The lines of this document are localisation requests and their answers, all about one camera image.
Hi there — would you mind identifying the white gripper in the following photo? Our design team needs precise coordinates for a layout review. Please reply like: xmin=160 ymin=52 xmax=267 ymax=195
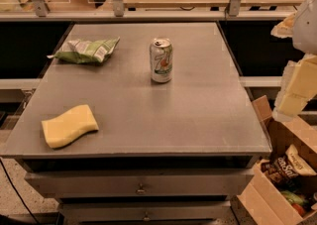
xmin=270 ymin=0 xmax=317 ymax=122

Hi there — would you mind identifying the white 7up soda can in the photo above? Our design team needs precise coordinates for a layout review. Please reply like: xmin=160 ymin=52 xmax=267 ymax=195
xmin=150 ymin=38 xmax=173 ymax=83

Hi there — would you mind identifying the green jalapeno chip bag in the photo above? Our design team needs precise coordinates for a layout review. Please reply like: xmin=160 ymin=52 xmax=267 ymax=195
xmin=49 ymin=38 xmax=120 ymax=64

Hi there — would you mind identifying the grey drawer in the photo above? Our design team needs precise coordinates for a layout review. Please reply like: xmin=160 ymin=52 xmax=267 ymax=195
xmin=58 ymin=201 xmax=231 ymax=222
xmin=26 ymin=169 xmax=254 ymax=199

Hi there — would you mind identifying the yellow wavy sponge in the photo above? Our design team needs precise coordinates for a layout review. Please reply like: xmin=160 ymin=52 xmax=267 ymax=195
xmin=42 ymin=105 xmax=99 ymax=149

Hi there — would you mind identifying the lower grey drawer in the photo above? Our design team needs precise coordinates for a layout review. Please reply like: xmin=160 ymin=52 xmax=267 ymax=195
xmin=58 ymin=201 xmax=231 ymax=222

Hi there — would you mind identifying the cardboard snack box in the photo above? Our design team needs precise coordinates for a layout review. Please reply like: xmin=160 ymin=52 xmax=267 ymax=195
xmin=238 ymin=96 xmax=317 ymax=225

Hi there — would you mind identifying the black floor cable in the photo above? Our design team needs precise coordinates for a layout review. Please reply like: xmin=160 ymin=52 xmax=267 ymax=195
xmin=0 ymin=159 xmax=42 ymax=225

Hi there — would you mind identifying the upper grey drawer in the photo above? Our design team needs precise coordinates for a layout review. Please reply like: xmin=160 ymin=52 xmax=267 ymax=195
xmin=26 ymin=169 xmax=254 ymax=199

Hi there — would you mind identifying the green red snack bag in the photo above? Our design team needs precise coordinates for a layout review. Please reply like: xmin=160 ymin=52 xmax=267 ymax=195
xmin=281 ymin=190 xmax=317 ymax=216

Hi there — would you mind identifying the sea salt chip bag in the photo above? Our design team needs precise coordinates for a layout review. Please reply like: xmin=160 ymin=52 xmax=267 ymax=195
xmin=261 ymin=145 xmax=316 ymax=185

